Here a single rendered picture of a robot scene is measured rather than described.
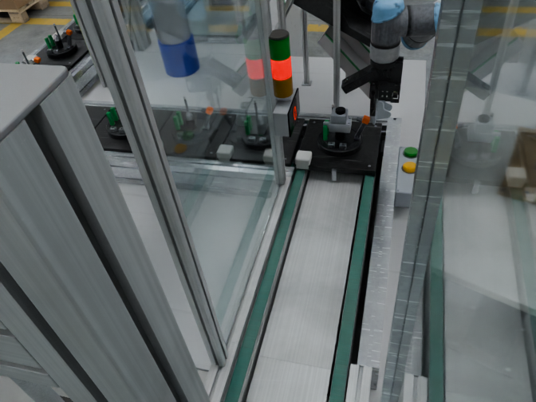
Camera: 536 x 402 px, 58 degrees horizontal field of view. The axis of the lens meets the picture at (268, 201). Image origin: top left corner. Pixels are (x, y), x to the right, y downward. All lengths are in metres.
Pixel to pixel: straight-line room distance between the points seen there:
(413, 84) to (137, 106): 1.56
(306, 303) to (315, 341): 0.10
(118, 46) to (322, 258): 0.85
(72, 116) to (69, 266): 0.06
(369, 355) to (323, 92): 1.19
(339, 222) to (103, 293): 1.13
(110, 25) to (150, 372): 0.36
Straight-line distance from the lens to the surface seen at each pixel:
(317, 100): 1.94
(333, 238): 1.31
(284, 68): 1.17
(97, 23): 0.57
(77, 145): 0.22
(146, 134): 0.62
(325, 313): 1.17
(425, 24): 1.30
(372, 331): 1.11
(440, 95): 0.42
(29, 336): 0.29
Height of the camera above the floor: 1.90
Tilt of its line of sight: 44 degrees down
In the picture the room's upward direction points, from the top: 8 degrees counter-clockwise
